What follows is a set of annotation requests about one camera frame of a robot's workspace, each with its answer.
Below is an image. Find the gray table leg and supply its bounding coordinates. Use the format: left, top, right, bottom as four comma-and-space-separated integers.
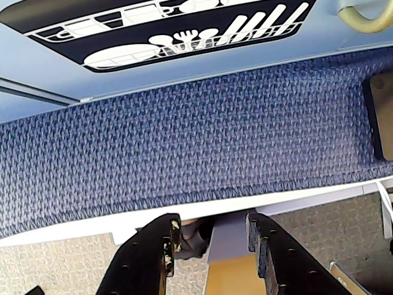
204, 211, 260, 295

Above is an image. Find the blue toy kitchen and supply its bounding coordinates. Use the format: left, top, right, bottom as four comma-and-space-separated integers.
0, 0, 393, 124

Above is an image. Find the blue woven floor mat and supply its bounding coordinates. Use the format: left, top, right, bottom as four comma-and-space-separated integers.
0, 50, 393, 240

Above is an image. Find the gold curved dishwasher handle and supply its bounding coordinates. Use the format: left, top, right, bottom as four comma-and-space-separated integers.
336, 0, 393, 34

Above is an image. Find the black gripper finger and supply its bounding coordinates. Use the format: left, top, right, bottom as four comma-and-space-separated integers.
244, 211, 351, 295
95, 211, 183, 295

